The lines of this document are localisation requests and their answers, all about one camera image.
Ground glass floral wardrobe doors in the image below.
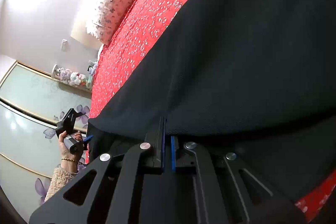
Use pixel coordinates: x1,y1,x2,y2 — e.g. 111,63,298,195
0,61,93,214

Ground black pants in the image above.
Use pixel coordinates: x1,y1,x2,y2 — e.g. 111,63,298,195
87,0,336,204

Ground person's left hand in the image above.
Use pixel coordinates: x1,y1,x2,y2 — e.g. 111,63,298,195
58,131,84,162

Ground pink floral pillow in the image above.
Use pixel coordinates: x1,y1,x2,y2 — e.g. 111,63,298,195
86,0,151,46

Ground shelf of plush toys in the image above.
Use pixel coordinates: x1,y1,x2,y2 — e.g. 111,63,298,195
51,63,94,90

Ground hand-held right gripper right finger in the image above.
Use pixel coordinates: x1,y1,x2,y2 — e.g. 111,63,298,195
171,135,308,224

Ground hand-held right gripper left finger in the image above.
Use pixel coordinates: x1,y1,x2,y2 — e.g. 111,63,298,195
29,116,168,224

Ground red floral bedspread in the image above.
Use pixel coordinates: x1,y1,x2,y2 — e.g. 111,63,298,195
89,0,336,222

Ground beige headboard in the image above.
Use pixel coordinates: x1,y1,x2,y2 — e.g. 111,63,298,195
70,10,105,49

